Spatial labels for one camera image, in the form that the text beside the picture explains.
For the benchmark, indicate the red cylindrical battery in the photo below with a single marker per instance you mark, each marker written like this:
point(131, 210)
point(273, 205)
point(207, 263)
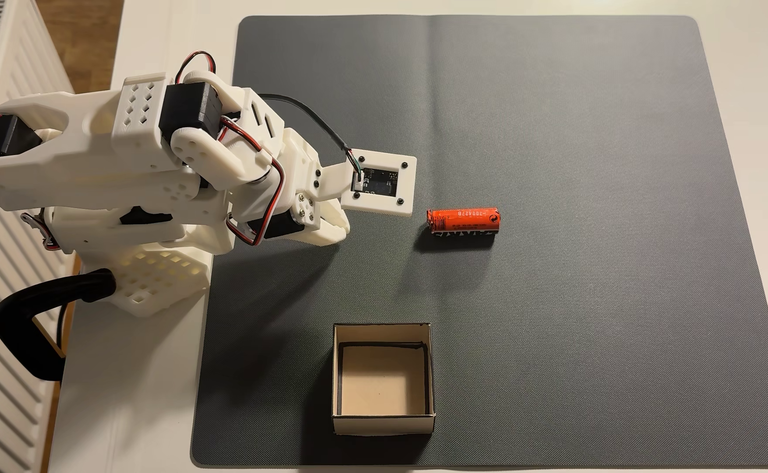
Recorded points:
point(462, 220)

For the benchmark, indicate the open cardboard box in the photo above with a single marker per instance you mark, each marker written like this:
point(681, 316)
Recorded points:
point(384, 381)

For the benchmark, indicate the grey textured table mat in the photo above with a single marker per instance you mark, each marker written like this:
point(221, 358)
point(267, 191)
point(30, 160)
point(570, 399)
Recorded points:
point(587, 263)

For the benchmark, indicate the black table clamp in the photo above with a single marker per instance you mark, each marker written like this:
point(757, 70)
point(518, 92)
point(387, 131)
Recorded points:
point(22, 315)

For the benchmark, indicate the white square camera mount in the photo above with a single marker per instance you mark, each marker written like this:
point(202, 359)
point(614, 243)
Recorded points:
point(387, 197)

